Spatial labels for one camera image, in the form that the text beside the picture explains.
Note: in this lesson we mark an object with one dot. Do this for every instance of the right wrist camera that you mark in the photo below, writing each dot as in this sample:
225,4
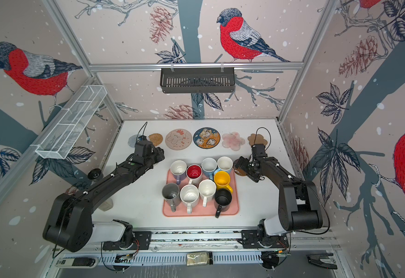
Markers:
258,151

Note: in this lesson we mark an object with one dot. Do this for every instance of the dark glossy round coaster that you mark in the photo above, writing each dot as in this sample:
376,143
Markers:
238,170

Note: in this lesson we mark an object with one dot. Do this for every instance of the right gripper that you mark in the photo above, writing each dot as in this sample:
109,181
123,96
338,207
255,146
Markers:
242,166

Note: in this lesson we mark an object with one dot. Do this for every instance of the pink flower coaster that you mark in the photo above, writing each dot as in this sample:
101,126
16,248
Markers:
232,141

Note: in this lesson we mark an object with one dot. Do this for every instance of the white mug front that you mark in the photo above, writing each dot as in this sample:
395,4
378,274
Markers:
189,195

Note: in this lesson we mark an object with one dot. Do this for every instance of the black wall basket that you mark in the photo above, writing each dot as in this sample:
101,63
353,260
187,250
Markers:
197,80

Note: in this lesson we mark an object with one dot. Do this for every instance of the black mug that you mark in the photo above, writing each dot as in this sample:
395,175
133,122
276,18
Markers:
222,199

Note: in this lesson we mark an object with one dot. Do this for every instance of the pink bunny round coaster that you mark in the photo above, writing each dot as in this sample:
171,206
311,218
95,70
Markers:
178,139

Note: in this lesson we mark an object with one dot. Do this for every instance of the black white power strip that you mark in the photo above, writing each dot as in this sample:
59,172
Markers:
77,262

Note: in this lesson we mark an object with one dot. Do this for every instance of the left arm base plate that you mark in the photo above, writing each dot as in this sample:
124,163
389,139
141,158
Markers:
130,241

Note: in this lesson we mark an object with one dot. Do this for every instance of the grey mug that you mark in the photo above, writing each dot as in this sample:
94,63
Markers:
171,195

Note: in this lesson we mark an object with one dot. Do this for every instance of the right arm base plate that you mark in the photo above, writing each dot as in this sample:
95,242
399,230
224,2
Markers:
254,239

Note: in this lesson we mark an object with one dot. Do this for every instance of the grey woven round coaster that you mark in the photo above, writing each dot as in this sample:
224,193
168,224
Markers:
133,140

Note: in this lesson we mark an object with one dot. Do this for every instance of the black clamp tool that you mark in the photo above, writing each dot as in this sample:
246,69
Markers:
324,260

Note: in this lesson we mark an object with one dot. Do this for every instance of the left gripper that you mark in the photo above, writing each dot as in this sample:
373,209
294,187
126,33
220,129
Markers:
159,154

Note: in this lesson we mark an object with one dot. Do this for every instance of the cork flower coaster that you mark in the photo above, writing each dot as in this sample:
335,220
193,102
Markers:
257,139

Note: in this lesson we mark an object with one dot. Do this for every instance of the white wire basket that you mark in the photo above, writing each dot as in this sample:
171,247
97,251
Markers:
60,140

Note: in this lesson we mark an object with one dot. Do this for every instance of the taped small box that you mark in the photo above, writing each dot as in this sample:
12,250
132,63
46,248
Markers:
199,258

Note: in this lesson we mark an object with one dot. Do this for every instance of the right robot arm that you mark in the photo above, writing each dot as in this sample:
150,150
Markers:
298,206

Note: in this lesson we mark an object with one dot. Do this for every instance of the blue cartoon round coaster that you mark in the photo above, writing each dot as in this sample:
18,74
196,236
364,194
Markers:
206,138

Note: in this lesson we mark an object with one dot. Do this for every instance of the silver lid spice jar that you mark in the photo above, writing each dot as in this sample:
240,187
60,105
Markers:
106,205

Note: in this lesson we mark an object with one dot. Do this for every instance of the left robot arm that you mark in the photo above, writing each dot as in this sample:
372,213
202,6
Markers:
69,224

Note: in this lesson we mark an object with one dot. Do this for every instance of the white mug middle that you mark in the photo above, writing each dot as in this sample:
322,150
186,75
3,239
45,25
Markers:
207,190

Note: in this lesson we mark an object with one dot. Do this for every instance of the lavender mug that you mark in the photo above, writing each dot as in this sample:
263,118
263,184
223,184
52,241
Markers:
178,170

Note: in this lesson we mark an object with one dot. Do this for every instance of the black lid spice jar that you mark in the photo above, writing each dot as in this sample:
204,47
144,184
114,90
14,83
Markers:
95,174

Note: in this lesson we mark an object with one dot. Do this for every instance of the red interior white mug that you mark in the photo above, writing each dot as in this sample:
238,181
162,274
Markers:
195,174

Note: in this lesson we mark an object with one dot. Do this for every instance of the white blue mug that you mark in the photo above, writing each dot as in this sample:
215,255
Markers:
225,163

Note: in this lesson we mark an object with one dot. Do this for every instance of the rattan round coaster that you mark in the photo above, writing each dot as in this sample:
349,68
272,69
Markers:
156,139

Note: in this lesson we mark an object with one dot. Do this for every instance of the yellow mug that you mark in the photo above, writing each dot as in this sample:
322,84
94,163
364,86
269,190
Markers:
222,180

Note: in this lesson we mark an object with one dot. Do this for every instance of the light blue mug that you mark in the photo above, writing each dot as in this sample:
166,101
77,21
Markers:
209,166

